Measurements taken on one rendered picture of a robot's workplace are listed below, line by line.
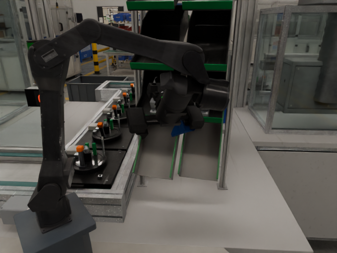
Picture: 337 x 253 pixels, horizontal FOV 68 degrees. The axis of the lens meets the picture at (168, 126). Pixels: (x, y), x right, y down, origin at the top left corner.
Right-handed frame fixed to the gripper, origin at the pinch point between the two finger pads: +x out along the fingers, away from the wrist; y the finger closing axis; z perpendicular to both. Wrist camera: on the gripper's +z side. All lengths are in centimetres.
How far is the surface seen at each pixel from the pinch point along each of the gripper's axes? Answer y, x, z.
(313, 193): -113, 66, -13
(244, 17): -94, 29, 101
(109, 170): 8.5, 37.1, 6.2
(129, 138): -5, 51, 27
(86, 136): 14, 58, 34
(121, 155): 2.1, 42.3, 14.3
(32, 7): 31, 10, 59
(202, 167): -20.1, 20.8, -4.0
